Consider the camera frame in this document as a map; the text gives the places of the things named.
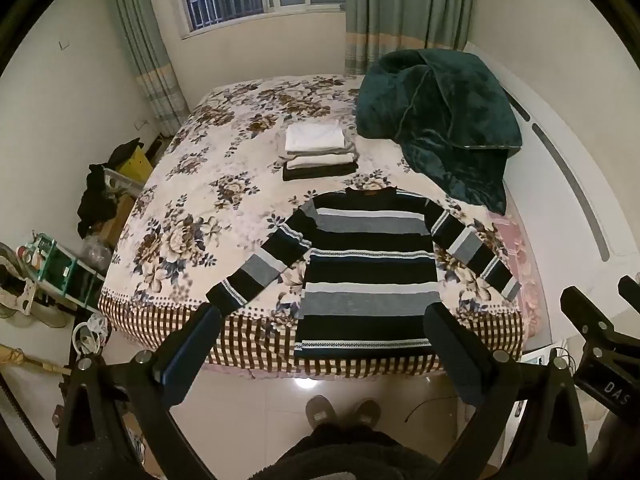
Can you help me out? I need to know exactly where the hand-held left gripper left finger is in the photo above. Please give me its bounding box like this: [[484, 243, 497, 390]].
[[57, 302, 223, 480]]

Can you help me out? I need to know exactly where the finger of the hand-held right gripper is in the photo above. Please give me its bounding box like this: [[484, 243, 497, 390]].
[[560, 286, 626, 353], [617, 275, 640, 311]]

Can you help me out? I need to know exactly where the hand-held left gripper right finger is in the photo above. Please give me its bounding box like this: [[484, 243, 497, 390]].
[[422, 305, 588, 480]]

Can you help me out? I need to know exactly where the striped knit sweater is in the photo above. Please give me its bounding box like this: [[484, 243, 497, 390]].
[[206, 186, 523, 361]]

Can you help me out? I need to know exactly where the person's right forearm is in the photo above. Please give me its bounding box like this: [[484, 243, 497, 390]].
[[590, 410, 640, 480]]

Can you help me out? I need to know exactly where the black clothes pile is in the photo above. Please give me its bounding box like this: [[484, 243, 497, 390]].
[[77, 137, 146, 238]]

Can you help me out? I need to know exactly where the person's right slipper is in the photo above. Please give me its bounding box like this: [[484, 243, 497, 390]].
[[352, 399, 382, 427]]

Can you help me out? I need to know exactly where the person's slipper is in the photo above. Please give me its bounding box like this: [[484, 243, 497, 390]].
[[352, 399, 382, 427], [305, 395, 337, 428]]

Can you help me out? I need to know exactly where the person's left slipper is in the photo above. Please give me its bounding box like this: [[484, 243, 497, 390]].
[[305, 395, 337, 428]]

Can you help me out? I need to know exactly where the clear plastic bag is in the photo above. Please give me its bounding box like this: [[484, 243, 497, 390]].
[[80, 235, 113, 273]]

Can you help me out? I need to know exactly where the white headboard with grey stripes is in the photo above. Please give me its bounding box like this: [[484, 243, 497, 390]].
[[462, 42, 640, 351]]

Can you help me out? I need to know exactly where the person's dark fleece clothing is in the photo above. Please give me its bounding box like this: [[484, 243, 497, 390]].
[[250, 422, 453, 480]]

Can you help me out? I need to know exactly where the green storage rack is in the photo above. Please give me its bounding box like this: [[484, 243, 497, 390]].
[[27, 232, 108, 311]]

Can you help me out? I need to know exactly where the bed with floral bedspread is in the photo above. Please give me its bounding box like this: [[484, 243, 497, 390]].
[[97, 74, 543, 378]]

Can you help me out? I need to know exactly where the cardboard box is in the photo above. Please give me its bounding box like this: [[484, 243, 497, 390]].
[[100, 192, 136, 246]]

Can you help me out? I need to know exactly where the yellow box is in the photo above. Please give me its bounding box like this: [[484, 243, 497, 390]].
[[117, 147, 153, 183]]

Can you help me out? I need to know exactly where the black folded garment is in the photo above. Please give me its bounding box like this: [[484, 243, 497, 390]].
[[282, 160, 360, 182]]

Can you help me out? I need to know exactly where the beige folded garment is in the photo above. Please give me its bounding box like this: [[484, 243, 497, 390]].
[[285, 142, 358, 170]]

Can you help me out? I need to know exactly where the dark green plush blanket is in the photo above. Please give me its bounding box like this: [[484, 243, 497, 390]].
[[355, 49, 523, 213]]

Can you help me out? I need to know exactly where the white folded garment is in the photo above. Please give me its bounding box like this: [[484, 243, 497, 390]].
[[285, 122, 347, 153]]

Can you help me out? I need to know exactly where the green curtain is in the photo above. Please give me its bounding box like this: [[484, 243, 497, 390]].
[[345, 0, 476, 76], [102, 0, 191, 136]]

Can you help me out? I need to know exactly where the black floor cable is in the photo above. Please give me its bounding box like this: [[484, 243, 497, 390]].
[[404, 399, 451, 426]]

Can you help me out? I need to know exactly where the white cable bundle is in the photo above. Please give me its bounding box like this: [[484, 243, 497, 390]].
[[72, 312, 111, 356]]

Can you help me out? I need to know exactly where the wooden broom handle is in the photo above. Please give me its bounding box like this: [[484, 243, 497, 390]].
[[0, 344, 73, 376]]

